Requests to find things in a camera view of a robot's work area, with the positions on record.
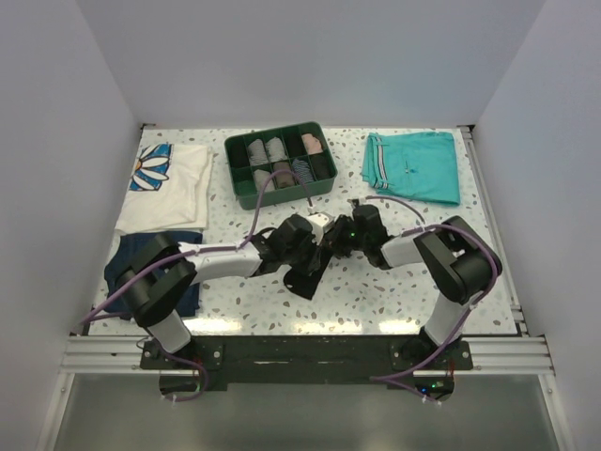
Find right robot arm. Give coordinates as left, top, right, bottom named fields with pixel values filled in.
left=323, top=204, right=502, bottom=369

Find light grey rolled sock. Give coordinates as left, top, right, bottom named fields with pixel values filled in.
left=265, top=137, right=287, bottom=163

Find striped rolled sock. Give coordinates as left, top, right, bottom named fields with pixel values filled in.
left=292, top=159, right=315, bottom=183

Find green divided organizer tray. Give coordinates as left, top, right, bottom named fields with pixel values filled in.
left=224, top=122, right=338, bottom=210

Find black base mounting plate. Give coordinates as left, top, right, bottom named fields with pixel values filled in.
left=140, top=335, right=470, bottom=400

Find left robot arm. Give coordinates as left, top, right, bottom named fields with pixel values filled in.
left=114, top=212, right=334, bottom=368

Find pink rolled underwear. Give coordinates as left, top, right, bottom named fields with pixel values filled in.
left=301, top=133, right=323, bottom=155

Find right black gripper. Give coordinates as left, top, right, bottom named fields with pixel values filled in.
left=322, top=214, right=369, bottom=257

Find white daisy print shirt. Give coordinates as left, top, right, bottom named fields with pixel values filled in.
left=116, top=143, right=213, bottom=234

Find beige grey rolled sock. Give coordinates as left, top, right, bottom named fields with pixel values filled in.
left=253, top=169, right=275, bottom=193

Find black underwear beige waistband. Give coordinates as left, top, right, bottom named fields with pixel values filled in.
left=284, top=247, right=333, bottom=301

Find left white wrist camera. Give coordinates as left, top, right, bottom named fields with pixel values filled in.
left=306, top=212, right=335, bottom=245

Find navy blue garment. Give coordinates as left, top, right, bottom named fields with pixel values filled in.
left=100, top=230, right=203, bottom=320

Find teal folded shorts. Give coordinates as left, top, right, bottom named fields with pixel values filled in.
left=362, top=132, right=461, bottom=206

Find black rolled sock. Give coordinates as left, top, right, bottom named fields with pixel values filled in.
left=310, top=153, right=331, bottom=180

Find brown rolled sock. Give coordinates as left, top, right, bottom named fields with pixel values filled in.
left=272, top=161, right=296, bottom=189

